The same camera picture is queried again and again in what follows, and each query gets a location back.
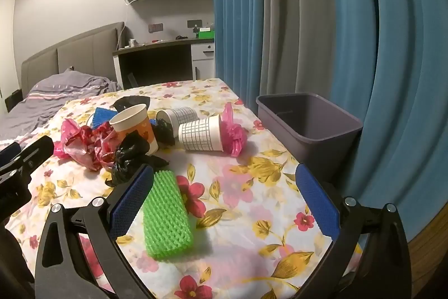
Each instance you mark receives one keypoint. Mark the grey padded headboard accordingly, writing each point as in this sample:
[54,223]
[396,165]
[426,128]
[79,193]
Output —
[87,50]

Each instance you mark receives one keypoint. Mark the orange and white paper cup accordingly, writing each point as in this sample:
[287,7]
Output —
[131,124]

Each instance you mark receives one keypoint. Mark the green box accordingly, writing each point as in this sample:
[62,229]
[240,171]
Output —
[205,34]

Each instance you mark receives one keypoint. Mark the white mug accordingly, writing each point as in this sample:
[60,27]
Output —
[133,41]

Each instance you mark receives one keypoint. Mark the flat black plastic bag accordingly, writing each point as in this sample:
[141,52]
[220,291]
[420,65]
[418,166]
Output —
[129,102]

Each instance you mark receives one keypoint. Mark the grey wall socket panel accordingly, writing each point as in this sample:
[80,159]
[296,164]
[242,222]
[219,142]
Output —
[155,27]

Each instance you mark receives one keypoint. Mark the blue foam net sleeve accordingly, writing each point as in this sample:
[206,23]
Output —
[103,115]

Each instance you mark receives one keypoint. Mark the green foam net sleeve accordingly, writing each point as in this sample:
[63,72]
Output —
[168,215]

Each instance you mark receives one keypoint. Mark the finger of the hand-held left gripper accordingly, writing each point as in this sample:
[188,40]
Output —
[36,152]
[8,153]

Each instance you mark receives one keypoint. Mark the grid pattern paper cup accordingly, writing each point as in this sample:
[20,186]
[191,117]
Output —
[182,115]
[201,136]

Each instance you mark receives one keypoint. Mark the dark desk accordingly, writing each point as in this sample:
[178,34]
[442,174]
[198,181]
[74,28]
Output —
[157,45]

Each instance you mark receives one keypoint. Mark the pink plastic bag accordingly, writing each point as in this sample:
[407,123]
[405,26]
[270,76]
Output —
[232,134]

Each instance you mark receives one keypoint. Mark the red plastic bag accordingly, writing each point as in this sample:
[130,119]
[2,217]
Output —
[84,145]

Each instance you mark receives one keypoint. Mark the black bedside stand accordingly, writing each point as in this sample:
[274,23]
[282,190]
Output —
[14,99]

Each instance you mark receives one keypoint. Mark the dark wall socket panel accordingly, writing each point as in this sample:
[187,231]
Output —
[194,23]

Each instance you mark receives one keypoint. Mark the small black plastic bag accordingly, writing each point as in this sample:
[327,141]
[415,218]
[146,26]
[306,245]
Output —
[162,132]

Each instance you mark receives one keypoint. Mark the white drawer unit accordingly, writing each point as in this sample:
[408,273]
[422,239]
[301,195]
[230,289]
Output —
[203,52]

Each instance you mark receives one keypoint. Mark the grey striped duvet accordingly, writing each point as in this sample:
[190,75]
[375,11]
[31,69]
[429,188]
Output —
[52,92]

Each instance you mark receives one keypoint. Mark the blue and grey curtain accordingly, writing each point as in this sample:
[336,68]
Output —
[238,4]

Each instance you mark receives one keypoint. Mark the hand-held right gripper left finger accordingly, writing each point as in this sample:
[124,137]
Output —
[133,197]

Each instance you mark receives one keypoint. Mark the grey plastic bin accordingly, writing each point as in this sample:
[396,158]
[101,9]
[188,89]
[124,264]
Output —
[315,145]

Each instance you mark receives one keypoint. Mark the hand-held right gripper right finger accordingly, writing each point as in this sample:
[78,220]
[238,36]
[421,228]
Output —
[316,204]

